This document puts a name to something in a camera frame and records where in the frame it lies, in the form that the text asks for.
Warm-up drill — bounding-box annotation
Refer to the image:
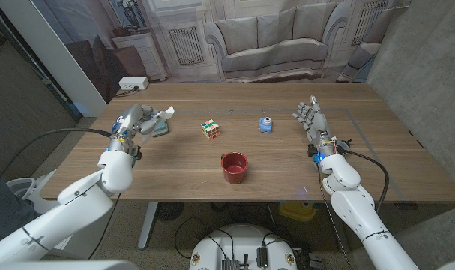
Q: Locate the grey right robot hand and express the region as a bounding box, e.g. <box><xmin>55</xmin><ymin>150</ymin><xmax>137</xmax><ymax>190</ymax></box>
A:
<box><xmin>292</xmin><ymin>94</ymin><xmax>333</xmax><ymax>146</ymax></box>

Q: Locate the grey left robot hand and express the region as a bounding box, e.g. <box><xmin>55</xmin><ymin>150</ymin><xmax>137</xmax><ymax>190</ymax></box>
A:
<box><xmin>112</xmin><ymin>103</ymin><xmax>168</xmax><ymax>142</ymax></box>

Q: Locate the white paper towel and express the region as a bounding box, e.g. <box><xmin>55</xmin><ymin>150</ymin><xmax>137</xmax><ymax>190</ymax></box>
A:
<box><xmin>139</xmin><ymin>105</ymin><xmax>175</xmax><ymax>144</ymax></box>

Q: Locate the red cup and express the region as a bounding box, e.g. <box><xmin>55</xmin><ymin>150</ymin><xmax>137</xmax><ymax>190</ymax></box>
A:
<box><xmin>220</xmin><ymin>151</ymin><xmax>249</xmax><ymax>185</ymax></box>

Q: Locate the white power strip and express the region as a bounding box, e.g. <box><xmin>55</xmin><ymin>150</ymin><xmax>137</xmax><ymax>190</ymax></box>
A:
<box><xmin>118</xmin><ymin>76</ymin><xmax>150</xmax><ymax>91</ymax></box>

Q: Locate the teal ribbed sponge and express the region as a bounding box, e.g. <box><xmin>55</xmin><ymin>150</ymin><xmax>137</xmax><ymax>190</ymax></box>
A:
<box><xmin>151</xmin><ymin>118</ymin><xmax>169</xmax><ymax>138</ymax></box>

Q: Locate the multicolour puzzle cube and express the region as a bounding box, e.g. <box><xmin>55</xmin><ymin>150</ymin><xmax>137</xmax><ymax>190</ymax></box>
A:
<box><xmin>200</xmin><ymin>118</ymin><xmax>221</xmax><ymax>141</ymax></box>

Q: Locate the printed living room backdrop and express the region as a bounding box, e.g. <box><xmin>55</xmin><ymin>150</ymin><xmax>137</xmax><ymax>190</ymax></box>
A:
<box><xmin>30</xmin><ymin>0</ymin><xmax>412</xmax><ymax>103</ymax></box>

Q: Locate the yellow object under table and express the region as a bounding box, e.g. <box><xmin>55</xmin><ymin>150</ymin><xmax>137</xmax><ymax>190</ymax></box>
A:
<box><xmin>278</xmin><ymin>201</ymin><xmax>318</xmax><ymax>222</ymax></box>

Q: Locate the black round floor fan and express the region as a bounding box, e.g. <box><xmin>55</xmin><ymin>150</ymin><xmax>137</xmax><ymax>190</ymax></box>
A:
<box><xmin>155</xmin><ymin>202</ymin><xmax>185</xmax><ymax>222</ymax></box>

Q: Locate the white chair base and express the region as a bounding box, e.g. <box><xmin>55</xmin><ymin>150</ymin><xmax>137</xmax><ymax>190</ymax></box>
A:
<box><xmin>5</xmin><ymin>170</ymin><xmax>59</xmax><ymax>215</ymax></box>

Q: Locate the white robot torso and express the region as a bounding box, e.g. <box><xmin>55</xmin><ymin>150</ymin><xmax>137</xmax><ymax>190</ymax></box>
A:
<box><xmin>189</xmin><ymin>223</ymin><xmax>298</xmax><ymax>270</ymax></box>

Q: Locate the blue toy camera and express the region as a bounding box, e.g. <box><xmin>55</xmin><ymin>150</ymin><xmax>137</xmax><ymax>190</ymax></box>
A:
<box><xmin>259</xmin><ymin>117</ymin><xmax>274</xmax><ymax>134</ymax></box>

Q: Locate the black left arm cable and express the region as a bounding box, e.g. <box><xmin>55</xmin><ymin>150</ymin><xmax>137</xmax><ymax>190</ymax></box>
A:
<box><xmin>0</xmin><ymin>127</ymin><xmax>112</xmax><ymax>181</ymax></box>

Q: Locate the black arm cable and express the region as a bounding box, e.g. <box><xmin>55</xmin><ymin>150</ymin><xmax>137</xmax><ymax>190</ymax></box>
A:
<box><xmin>339</xmin><ymin>144</ymin><xmax>390</xmax><ymax>213</ymax></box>
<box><xmin>0</xmin><ymin>127</ymin><xmax>112</xmax><ymax>181</ymax></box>

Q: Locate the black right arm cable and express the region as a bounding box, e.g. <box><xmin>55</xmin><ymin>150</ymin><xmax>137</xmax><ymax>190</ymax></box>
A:
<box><xmin>339</xmin><ymin>144</ymin><xmax>390</xmax><ymax>213</ymax></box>

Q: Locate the black floor cable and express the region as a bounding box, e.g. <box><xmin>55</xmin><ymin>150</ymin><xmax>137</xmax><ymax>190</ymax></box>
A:
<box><xmin>174</xmin><ymin>217</ymin><xmax>235</xmax><ymax>260</ymax></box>

